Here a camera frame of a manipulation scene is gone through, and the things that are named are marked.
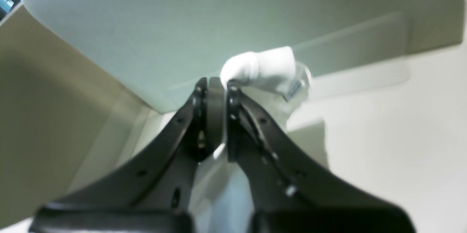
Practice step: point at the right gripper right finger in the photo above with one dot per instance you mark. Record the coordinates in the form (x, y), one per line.
(291, 192)

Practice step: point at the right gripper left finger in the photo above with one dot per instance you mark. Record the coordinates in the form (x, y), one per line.
(148, 194)

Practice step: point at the white t-shirt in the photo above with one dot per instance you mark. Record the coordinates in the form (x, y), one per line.
(221, 200)

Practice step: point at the grey panel at right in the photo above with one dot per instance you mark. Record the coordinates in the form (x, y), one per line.
(64, 121)

